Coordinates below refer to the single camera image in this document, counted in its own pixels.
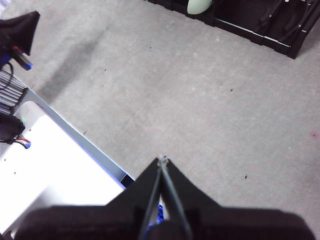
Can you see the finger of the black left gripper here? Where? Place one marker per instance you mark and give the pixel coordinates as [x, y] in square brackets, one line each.
[20, 30]

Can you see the white base platform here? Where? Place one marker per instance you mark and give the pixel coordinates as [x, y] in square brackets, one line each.
[62, 170]

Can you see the black plastic plate rack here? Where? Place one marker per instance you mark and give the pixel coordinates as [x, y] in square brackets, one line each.
[275, 22]

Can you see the pale green round plate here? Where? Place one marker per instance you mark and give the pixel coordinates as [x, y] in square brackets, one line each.
[198, 6]

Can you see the grey ribbed panel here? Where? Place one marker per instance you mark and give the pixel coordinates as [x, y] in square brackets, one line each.
[10, 92]

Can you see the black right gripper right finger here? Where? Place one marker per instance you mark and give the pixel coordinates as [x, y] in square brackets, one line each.
[237, 225]

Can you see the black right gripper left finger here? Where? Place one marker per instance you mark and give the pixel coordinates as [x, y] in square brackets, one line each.
[100, 222]

